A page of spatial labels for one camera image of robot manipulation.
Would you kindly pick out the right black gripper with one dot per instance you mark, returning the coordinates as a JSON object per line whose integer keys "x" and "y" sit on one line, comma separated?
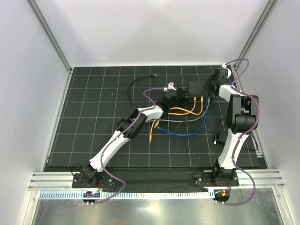
{"x": 207, "y": 85}

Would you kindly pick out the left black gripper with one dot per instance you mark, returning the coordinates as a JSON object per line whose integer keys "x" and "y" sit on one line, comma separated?
{"x": 187, "y": 99}

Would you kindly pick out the black network switch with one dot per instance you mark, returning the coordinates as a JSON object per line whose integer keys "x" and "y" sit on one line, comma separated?
{"x": 197, "y": 89}

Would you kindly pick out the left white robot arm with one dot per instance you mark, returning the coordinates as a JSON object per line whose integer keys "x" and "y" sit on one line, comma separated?
{"x": 127, "y": 129}

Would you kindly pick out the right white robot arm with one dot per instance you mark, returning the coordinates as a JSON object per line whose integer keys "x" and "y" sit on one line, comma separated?
{"x": 242, "y": 118}

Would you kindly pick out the black grid mat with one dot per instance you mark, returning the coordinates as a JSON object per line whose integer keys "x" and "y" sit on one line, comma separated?
{"x": 95, "y": 101}

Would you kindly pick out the black power adapter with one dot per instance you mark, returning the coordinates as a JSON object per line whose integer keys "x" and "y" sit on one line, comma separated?
{"x": 220, "y": 138}

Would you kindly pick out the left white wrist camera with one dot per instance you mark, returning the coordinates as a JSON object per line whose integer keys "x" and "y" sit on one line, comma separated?
{"x": 169, "y": 87}

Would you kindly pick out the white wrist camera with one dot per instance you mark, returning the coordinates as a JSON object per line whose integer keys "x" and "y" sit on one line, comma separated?
{"x": 169, "y": 87}
{"x": 224, "y": 66}

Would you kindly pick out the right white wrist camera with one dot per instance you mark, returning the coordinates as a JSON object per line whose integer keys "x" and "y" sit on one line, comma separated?
{"x": 224, "y": 66}

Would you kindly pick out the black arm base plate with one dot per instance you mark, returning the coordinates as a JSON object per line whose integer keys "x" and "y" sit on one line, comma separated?
{"x": 156, "y": 179}

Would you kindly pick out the right aluminium frame post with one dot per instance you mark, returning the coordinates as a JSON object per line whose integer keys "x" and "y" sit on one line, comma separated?
{"x": 268, "y": 8}

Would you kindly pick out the aluminium frame post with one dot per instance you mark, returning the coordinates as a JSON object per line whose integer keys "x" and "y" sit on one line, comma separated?
{"x": 268, "y": 8}
{"x": 47, "y": 30}

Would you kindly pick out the aluminium front rail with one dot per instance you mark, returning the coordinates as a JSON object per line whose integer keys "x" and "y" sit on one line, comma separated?
{"x": 269, "y": 178}

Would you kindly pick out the left aluminium frame post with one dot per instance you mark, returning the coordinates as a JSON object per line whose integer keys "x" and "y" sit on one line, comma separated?
{"x": 47, "y": 30}

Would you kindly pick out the slotted cable duct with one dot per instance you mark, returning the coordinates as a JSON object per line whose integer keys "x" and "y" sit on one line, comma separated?
{"x": 92, "y": 195}

